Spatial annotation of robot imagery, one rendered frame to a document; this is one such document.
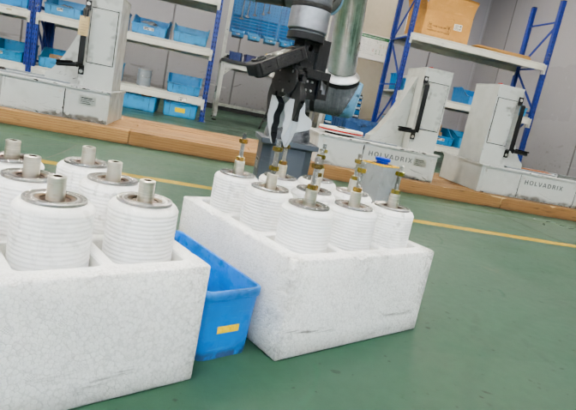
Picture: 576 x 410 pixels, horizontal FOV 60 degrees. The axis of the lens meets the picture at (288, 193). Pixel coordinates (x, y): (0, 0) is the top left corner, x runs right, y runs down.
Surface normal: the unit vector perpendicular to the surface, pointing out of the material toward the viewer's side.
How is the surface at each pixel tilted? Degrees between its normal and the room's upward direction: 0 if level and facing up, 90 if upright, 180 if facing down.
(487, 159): 90
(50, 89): 90
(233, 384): 0
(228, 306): 92
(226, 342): 92
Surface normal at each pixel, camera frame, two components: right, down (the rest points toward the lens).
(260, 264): -0.76, -0.04
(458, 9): 0.18, 0.43
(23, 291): 0.63, 0.26
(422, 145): 0.17, 0.22
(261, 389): 0.19, -0.96
